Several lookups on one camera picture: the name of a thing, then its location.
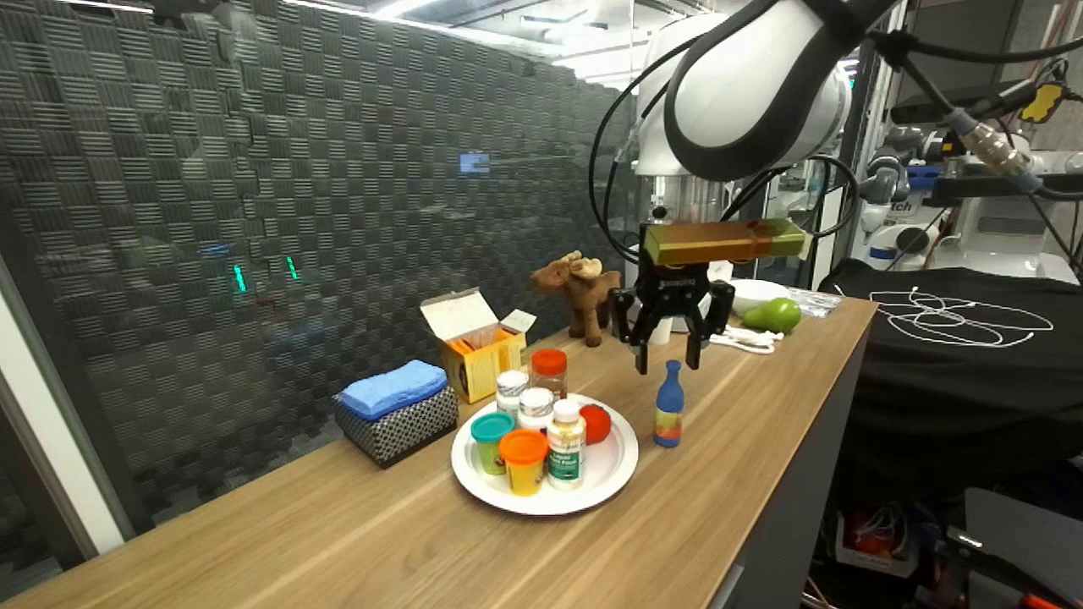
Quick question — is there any orange-lid dough tub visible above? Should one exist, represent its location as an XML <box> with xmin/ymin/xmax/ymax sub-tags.
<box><xmin>499</xmin><ymin>430</ymin><xmax>549</xmax><ymax>495</ymax></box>

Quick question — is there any green fruit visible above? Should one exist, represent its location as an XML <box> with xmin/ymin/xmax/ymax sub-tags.
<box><xmin>740</xmin><ymin>298</ymin><xmax>802</xmax><ymax>334</ymax></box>

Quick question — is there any green-label supplement bottle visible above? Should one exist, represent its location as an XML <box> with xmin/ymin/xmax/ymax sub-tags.
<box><xmin>549</xmin><ymin>398</ymin><xmax>586</xmax><ymax>483</ymax></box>

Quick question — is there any brown moose plush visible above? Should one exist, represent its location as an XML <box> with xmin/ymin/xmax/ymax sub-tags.
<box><xmin>530</xmin><ymin>249</ymin><xmax>619</xmax><ymax>349</ymax></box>

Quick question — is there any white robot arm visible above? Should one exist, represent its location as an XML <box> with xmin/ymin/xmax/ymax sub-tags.
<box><xmin>619</xmin><ymin>0</ymin><xmax>895</xmax><ymax>369</ymax></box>

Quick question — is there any blue toy bottle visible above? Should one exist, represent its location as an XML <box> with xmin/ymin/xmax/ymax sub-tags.
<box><xmin>654</xmin><ymin>360</ymin><xmax>685</xmax><ymax>445</ymax></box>

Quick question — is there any white coiled cable on table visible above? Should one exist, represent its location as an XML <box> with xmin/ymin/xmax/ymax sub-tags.
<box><xmin>705</xmin><ymin>319</ymin><xmax>785</xmax><ymax>360</ymax></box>

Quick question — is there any large white pill bottle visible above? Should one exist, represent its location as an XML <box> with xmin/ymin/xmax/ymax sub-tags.
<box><xmin>517</xmin><ymin>388</ymin><xmax>554</xmax><ymax>432</ymax></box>

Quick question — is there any white bowl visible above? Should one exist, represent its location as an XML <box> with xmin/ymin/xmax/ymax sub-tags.
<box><xmin>730</xmin><ymin>276</ymin><xmax>790</xmax><ymax>313</ymax></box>

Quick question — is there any teal-lid dough tub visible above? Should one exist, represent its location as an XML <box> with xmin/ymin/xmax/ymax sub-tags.
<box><xmin>472</xmin><ymin>411</ymin><xmax>513</xmax><ymax>472</ymax></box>

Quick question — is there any white round plate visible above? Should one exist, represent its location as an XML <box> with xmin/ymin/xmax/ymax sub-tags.
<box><xmin>450</xmin><ymin>408</ymin><xmax>639</xmax><ymax>516</ymax></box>

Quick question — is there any black cloth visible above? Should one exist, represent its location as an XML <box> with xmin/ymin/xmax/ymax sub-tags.
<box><xmin>821</xmin><ymin>261</ymin><xmax>1083</xmax><ymax>476</ymax></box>

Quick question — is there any white cable on black cloth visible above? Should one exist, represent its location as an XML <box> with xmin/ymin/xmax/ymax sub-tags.
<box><xmin>866</xmin><ymin>283</ymin><xmax>1057</xmax><ymax>352</ymax></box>

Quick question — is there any red round plushy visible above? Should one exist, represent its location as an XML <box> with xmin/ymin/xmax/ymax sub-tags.
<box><xmin>578</xmin><ymin>404</ymin><xmax>614</xmax><ymax>443</ymax></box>

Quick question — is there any open yellow cardboard box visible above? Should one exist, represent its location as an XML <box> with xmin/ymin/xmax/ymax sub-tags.
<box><xmin>420</xmin><ymin>286</ymin><xmax>535</xmax><ymax>404</ymax></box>

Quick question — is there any red-capped spice bottle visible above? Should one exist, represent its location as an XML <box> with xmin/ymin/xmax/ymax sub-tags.
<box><xmin>530</xmin><ymin>349</ymin><xmax>568</xmax><ymax>398</ymax></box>

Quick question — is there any small white pill bottle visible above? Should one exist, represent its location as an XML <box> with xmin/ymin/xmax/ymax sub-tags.
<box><xmin>499</xmin><ymin>369</ymin><xmax>529</xmax><ymax>415</ymax></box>

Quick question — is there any olive wrist camera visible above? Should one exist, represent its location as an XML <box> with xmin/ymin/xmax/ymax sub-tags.
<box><xmin>643</xmin><ymin>217</ymin><xmax>804</xmax><ymax>266</ymax></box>

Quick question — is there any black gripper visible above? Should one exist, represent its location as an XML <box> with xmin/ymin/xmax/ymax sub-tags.
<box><xmin>614</xmin><ymin>254</ymin><xmax>734</xmax><ymax>374</ymax></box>

